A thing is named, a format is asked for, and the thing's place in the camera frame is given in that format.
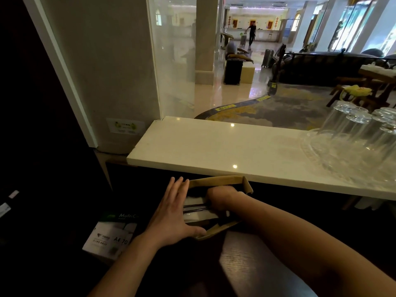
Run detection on person's right hand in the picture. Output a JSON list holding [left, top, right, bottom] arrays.
[[206, 185, 239, 217]]

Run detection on person's left hand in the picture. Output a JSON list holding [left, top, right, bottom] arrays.
[[145, 177, 207, 248]]

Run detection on brown cardboard box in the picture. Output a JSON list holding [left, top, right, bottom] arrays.
[[183, 175, 254, 241]]

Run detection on person's right forearm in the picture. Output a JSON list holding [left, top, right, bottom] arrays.
[[227, 192, 396, 297]]

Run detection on person's left forearm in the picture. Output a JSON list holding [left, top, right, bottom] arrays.
[[87, 234, 164, 297]]

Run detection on white paper packet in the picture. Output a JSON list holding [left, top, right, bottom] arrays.
[[183, 196, 230, 227]]

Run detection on black thin sticks bundle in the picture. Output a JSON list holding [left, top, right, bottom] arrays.
[[183, 204, 211, 213]]

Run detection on white green paper ream box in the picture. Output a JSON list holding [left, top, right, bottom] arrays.
[[82, 212, 139, 261]]

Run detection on clear glass tray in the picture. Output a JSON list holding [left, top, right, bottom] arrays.
[[298, 128, 396, 186]]

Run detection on black suitcase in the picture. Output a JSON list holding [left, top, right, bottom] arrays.
[[223, 58, 244, 86]]

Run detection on beige bench block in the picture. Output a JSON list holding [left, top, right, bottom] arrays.
[[243, 62, 256, 84]]

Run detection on clear glass partition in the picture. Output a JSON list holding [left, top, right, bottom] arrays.
[[147, 0, 198, 120]]

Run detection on clear drinking glass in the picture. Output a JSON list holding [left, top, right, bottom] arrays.
[[318, 100, 357, 143], [363, 122, 396, 181], [335, 113, 372, 161], [370, 107, 396, 133]]

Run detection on silver suitcase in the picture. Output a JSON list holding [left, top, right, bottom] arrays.
[[262, 49, 275, 68]]

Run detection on dark sofa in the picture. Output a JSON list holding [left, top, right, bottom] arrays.
[[279, 51, 396, 87]]

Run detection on yellow bag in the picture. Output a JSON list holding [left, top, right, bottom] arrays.
[[340, 85, 372, 101]]

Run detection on dark wooden chair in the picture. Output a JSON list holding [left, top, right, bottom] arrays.
[[326, 66, 396, 110]]

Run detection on green white wall sticker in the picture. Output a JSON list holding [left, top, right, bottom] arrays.
[[106, 118, 145, 135]]

